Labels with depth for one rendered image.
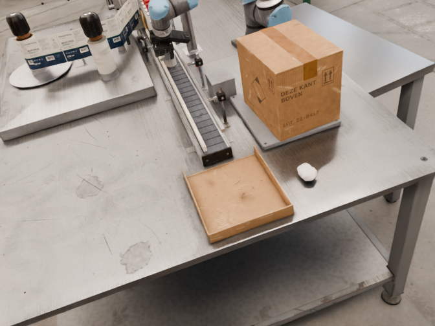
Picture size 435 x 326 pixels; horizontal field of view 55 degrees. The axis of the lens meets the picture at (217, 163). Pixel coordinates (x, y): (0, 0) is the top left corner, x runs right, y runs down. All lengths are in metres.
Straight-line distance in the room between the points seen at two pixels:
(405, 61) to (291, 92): 0.71
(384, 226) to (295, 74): 1.21
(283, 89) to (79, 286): 0.83
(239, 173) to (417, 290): 1.09
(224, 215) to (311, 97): 0.49
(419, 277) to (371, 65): 0.98
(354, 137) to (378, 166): 0.16
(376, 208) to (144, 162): 1.35
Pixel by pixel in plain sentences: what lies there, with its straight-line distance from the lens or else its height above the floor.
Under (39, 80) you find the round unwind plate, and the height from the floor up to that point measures 0.89.
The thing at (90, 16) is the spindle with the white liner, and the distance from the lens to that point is 1.89.
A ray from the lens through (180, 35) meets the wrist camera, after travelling 1.80.
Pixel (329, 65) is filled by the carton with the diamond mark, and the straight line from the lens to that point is 1.40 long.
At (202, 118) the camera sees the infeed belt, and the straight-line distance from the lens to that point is 1.57.
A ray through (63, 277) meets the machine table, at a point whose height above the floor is 0.83.
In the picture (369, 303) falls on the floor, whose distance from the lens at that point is 2.06.
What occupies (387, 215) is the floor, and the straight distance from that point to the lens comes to 2.37.
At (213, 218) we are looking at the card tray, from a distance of 1.26.
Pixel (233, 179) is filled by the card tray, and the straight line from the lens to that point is 1.36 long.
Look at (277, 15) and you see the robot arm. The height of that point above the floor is 1.05.
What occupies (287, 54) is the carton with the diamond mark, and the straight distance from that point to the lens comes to 1.40.
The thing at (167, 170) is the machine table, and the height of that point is 0.83.
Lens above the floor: 1.78
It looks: 41 degrees down
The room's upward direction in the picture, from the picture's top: 12 degrees counter-clockwise
